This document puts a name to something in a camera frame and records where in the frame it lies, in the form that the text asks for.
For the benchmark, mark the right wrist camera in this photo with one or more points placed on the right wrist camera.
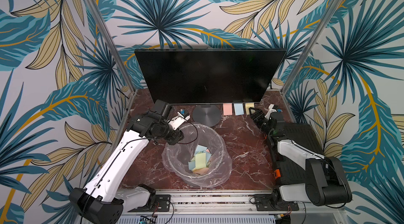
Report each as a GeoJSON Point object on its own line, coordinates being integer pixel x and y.
{"type": "Point", "coordinates": [272, 108]}

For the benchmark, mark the left aluminium frame post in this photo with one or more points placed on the left aluminium frame post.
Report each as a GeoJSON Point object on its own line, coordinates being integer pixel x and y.
{"type": "Point", "coordinates": [99, 21]}

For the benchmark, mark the blue sticky note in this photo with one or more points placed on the blue sticky note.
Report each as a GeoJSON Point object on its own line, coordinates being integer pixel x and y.
{"type": "Point", "coordinates": [239, 109]}

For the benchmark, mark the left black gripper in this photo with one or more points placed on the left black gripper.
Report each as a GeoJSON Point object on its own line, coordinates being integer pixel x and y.
{"type": "Point", "coordinates": [175, 138]}

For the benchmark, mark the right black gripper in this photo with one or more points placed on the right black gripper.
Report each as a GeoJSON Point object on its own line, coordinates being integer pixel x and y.
{"type": "Point", "coordinates": [261, 120]}

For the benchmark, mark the black computer monitor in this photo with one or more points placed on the black computer monitor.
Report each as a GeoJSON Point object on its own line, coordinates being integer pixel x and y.
{"type": "Point", "coordinates": [209, 76]}

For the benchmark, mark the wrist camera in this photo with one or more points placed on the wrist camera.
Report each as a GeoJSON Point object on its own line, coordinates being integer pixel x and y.
{"type": "Point", "coordinates": [177, 121]}
{"type": "Point", "coordinates": [272, 108]}

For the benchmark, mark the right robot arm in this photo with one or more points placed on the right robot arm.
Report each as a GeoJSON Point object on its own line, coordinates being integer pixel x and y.
{"type": "Point", "coordinates": [326, 183]}

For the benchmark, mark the round grey monitor stand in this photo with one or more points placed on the round grey monitor stand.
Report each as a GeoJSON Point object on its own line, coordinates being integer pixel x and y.
{"type": "Point", "coordinates": [208, 115]}

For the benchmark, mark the yellow sticky note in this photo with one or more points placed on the yellow sticky note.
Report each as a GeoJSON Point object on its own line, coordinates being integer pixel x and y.
{"type": "Point", "coordinates": [248, 106]}

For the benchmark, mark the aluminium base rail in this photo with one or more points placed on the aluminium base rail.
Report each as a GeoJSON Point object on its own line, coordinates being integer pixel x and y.
{"type": "Point", "coordinates": [229, 207]}

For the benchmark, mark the right aluminium frame post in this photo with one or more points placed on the right aluminium frame post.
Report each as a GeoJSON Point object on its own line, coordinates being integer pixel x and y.
{"type": "Point", "coordinates": [328, 13]}

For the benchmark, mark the discarded sticky notes pile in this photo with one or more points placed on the discarded sticky notes pile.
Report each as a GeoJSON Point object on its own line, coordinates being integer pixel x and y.
{"type": "Point", "coordinates": [200, 162]}

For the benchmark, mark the aluminium frame post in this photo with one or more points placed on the aluminium frame post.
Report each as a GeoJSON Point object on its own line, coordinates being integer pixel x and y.
{"type": "Point", "coordinates": [328, 13]}
{"type": "Point", "coordinates": [99, 21]}

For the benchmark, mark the clear plastic trash bin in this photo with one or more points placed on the clear plastic trash bin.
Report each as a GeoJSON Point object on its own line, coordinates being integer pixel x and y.
{"type": "Point", "coordinates": [176, 157]}

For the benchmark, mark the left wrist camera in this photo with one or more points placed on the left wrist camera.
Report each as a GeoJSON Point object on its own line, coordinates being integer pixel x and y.
{"type": "Point", "coordinates": [177, 121]}

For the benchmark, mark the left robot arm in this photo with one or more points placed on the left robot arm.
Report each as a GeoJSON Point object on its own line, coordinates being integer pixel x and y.
{"type": "Point", "coordinates": [99, 201]}

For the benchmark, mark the pink sticky note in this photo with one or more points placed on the pink sticky note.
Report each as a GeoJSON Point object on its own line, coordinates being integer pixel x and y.
{"type": "Point", "coordinates": [227, 109]}

